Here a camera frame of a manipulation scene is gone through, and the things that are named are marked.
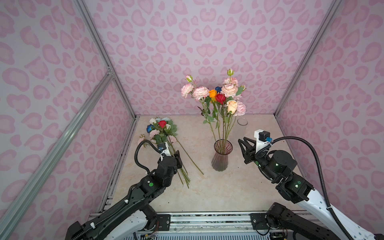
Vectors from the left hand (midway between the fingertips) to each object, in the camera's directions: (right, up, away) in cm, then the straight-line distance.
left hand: (176, 150), depth 76 cm
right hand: (+30, +7, -13) cm, 33 cm away
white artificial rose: (-21, +17, +30) cm, 41 cm away
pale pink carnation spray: (-18, +5, +24) cm, 30 cm away
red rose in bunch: (-13, +14, +26) cm, 33 cm away
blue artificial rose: (-24, +11, +31) cm, 40 cm away
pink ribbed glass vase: (+24, 0, +5) cm, 25 cm away
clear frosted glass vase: (+37, +9, +14) cm, 41 cm away
